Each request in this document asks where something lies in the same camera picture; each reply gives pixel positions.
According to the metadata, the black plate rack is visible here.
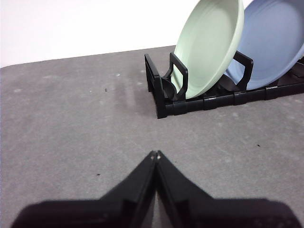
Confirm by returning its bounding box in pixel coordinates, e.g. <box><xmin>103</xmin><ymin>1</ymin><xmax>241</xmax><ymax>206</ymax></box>
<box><xmin>144</xmin><ymin>51</ymin><xmax>304</xmax><ymax>119</ymax></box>

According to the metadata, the green plate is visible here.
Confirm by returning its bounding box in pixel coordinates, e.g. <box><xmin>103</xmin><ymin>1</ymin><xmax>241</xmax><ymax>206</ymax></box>
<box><xmin>171</xmin><ymin>0</ymin><xmax>245</xmax><ymax>100</ymax></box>

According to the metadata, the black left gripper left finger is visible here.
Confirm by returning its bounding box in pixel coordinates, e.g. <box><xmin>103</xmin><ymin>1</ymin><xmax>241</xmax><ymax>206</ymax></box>
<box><xmin>10</xmin><ymin>151</ymin><xmax>158</xmax><ymax>228</ymax></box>

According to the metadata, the blue plate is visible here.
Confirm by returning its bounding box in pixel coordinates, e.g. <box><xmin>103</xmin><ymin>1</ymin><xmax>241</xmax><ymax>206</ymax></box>
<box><xmin>224</xmin><ymin>0</ymin><xmax>304</xmax><ymax>91</ymax></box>

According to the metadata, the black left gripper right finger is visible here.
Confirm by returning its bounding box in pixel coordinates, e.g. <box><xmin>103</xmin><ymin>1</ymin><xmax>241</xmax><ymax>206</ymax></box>
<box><xmin>155</xmin><ymin>150</ymin><xmax>300</xmax><ymax>228</ymax></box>

